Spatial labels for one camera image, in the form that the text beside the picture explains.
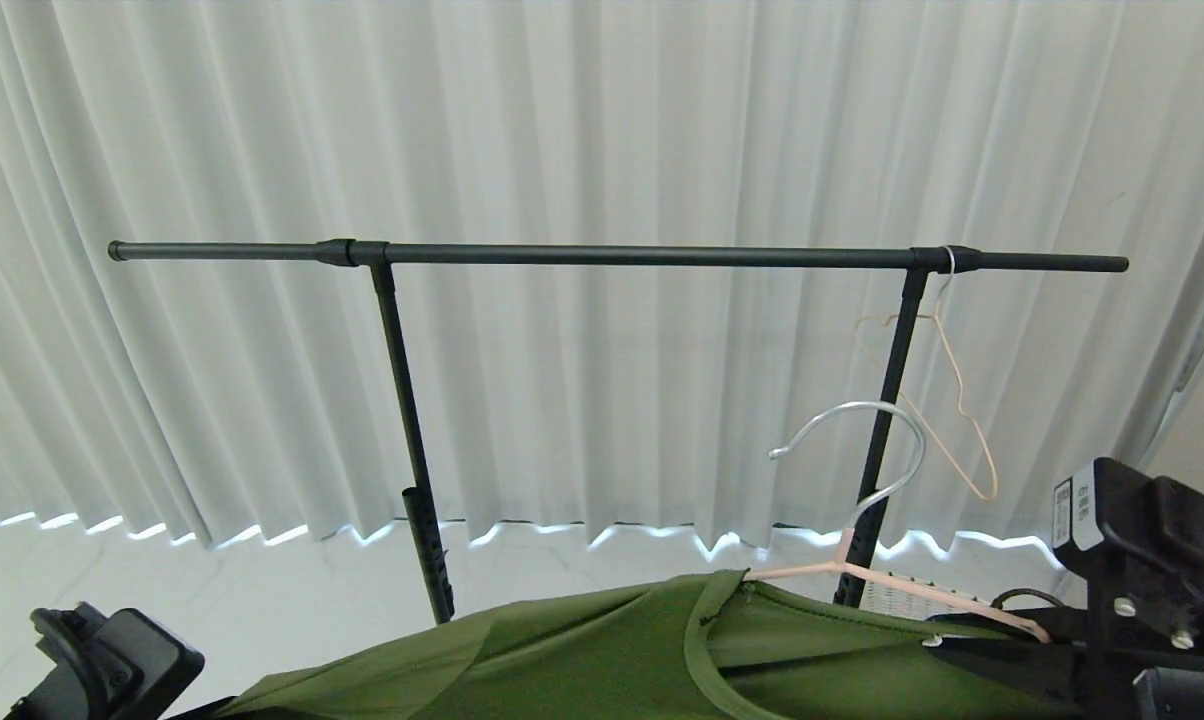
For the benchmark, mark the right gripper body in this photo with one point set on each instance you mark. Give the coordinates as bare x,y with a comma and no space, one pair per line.
1182,695

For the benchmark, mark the pink clothes hanger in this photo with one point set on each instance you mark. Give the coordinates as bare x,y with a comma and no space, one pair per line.
934,318
846,560

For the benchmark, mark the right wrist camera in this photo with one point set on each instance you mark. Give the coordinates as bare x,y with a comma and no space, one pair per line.
1142,540

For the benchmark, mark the white laundry basket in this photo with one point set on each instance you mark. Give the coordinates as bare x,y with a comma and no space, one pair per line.
912,598

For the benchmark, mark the green printed shirt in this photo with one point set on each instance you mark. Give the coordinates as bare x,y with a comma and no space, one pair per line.
582,660

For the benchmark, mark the black clothes rack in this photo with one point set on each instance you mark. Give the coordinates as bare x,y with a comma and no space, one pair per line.
662,255

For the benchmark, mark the white curtain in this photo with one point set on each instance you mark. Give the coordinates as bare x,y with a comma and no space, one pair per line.
612,120

